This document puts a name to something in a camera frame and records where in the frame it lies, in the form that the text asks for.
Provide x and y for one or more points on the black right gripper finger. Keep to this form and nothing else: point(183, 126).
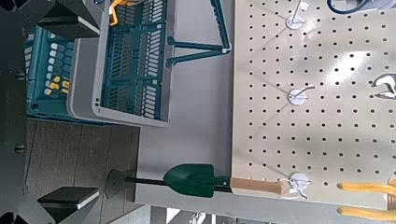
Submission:
point(71, 21)
point(70, 199)

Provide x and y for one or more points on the blue crate with grey rim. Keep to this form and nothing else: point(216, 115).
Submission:
point(84, 77)

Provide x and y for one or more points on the yellow utility cutter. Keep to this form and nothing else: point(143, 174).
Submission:
point(54, 85)

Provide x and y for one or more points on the white pegboard hook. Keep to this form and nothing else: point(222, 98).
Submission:
point(299, 182)
point(294, 22)
point(297, 97)

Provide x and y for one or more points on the beige pegboard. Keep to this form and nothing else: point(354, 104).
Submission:
point(314, 140)

